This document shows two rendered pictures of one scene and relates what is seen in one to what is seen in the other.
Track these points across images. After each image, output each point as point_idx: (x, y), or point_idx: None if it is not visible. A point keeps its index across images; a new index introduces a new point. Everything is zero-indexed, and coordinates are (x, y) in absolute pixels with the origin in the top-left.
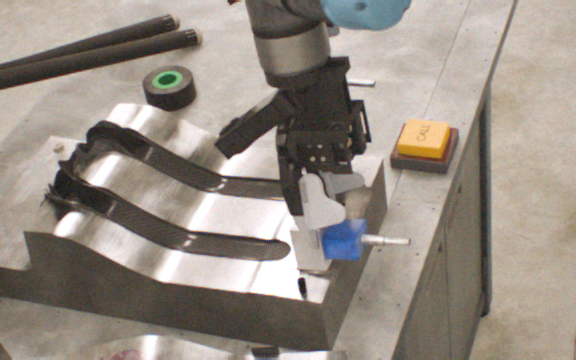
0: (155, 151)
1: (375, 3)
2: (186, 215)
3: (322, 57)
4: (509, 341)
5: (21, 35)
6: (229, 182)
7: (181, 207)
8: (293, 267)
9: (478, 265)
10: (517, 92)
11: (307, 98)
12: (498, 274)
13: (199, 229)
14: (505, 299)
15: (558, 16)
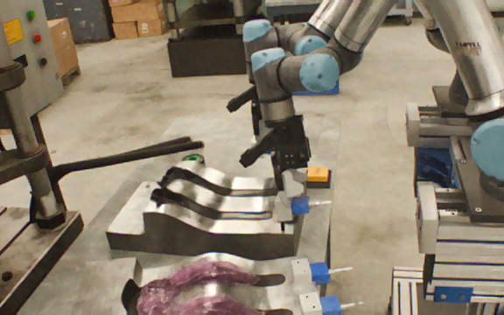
0: (199, 179)
1: (325, 75)
2: (218, 205)
3: (292, 112)
4: (340, 287)
5: (99, 174)
6: (234, 192)
7: (214, 202)
8: (276, 220)
9: (326, 252)
10: None
11: (285, 133)
12: (331, 260)
13: (225, 210)
14: None
15: (338, 156)
